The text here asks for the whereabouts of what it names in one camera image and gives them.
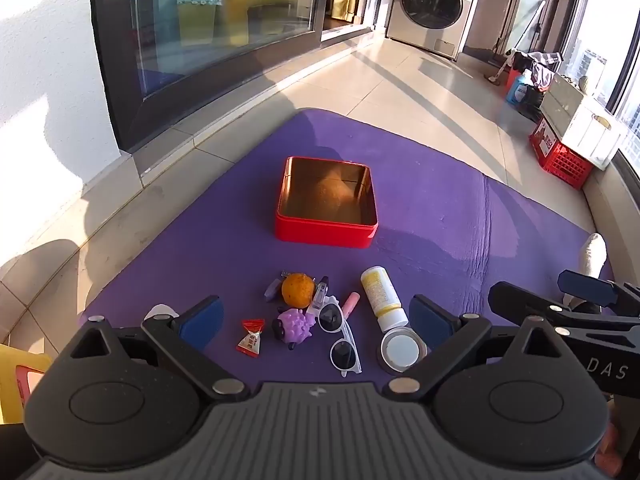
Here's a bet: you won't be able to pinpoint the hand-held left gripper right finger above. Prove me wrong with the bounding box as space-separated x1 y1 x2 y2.
382 294 571 403

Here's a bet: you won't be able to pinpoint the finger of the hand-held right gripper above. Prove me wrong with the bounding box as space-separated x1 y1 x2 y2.
557 270 640 312
487 282 640 332

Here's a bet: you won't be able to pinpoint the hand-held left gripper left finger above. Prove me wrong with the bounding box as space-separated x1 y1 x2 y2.
67 295 250 403

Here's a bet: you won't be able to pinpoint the round tin with white lid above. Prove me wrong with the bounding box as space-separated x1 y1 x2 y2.
379 326 429 374

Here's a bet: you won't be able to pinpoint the red candy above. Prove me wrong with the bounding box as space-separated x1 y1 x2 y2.
235 318 266 358

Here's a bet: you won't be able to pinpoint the white yellow bottle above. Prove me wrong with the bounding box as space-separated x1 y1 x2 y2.
360 266 410 334

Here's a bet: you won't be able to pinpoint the white sunglasses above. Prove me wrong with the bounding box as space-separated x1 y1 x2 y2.
317 296 363 378

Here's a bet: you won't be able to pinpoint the orange fruit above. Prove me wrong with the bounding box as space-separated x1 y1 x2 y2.
281 272 316 309

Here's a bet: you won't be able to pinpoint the red tin box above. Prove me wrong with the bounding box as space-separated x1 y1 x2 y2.
273 156 380 250

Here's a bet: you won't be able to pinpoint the person's white socked foot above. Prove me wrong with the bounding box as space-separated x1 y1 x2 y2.
562 232 609 307

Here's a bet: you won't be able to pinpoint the pink tube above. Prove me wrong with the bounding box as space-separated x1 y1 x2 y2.
340 291 362 319

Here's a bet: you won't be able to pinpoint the purple mat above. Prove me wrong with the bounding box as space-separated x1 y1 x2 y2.
81 107 615 392

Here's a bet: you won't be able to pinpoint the red plastic crate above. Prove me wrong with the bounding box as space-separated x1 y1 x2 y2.
528 117 596 191

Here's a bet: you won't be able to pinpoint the white storage box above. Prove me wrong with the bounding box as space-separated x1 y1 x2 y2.
539 79 629 170

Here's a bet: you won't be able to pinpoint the yellow stool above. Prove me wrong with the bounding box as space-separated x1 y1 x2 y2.
0 343 54 427

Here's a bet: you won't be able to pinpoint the blue detergent bottle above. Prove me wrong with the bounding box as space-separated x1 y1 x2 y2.
504 70 534 106

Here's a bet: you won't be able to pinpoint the pile of clothes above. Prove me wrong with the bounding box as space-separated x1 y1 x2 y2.
509 49 564 93

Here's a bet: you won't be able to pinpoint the mop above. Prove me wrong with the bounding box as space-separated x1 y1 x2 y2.
483 0 547 86

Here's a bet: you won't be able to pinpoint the glass sliding door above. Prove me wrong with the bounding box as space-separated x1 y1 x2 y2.
89 0 392 155

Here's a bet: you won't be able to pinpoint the silver washing machine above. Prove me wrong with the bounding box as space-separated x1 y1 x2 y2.
385 0 489 60

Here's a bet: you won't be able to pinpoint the window with dark frame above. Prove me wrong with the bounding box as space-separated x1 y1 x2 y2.
554 0 640 183

